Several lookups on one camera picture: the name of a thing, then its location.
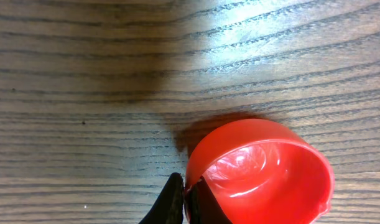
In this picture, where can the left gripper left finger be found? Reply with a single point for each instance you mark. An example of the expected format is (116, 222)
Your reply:
(168, 208)

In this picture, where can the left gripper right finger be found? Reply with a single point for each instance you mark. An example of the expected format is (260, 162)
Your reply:
(202, 207)

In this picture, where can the red measuring scoop blue handle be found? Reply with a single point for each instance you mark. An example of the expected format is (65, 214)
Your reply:
(260, 171)

